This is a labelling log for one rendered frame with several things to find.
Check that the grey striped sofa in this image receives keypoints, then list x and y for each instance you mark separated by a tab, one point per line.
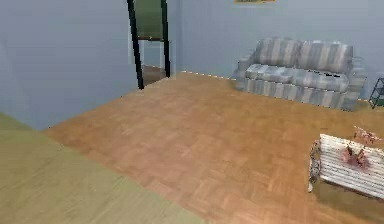
300	78

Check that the white slatted coffee table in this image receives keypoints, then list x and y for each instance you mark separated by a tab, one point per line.
346	166

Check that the pink flower plant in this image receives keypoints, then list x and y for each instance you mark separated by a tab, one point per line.
356	156

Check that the black door frame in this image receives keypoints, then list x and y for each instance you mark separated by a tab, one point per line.
136	50

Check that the yellow framed wall picture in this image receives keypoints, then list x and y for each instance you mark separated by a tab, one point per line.
255	1

